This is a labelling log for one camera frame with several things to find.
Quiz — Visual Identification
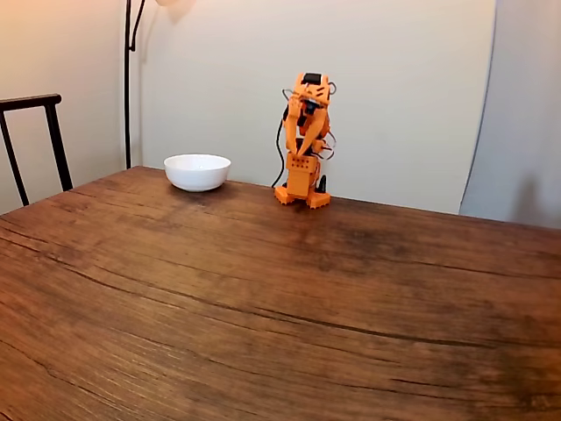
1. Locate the white bowl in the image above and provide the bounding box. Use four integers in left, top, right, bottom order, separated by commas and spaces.
163, 153, 232, 193

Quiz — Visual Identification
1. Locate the black chair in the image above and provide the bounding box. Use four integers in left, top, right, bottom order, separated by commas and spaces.
0, 93, 75, 207

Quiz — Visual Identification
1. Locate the black floor lamp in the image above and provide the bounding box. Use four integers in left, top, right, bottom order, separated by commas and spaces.
124, 0, 196, 170

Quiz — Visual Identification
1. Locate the black cable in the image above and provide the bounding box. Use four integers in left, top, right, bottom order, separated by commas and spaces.
271, 116, 288, 189

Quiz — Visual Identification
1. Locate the white backdrop board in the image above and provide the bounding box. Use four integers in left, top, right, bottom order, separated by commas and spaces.
139, 0, 499, 216

